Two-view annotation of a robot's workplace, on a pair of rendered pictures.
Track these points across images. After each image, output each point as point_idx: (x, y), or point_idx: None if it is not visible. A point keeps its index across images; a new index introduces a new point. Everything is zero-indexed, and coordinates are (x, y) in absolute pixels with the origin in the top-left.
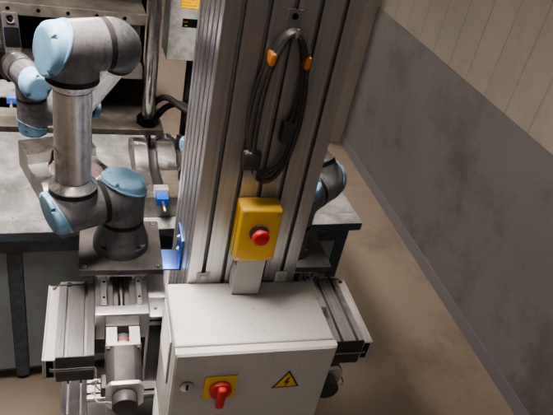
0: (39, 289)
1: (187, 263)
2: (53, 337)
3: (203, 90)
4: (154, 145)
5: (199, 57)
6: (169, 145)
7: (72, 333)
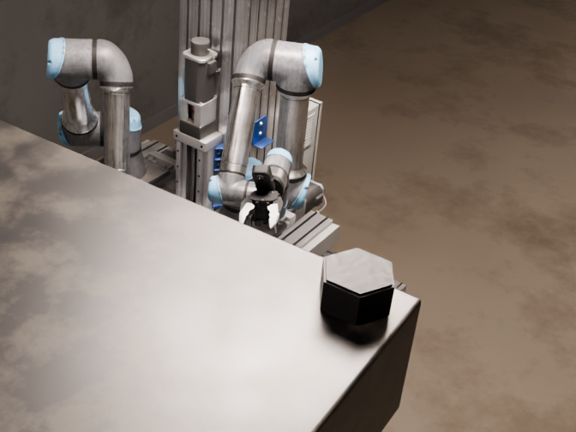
0: None
1: (276, 111)
2: (322, 232)
3: (274, 8)
4: None
5: (258, 6)
6: None
7: (312, 225)
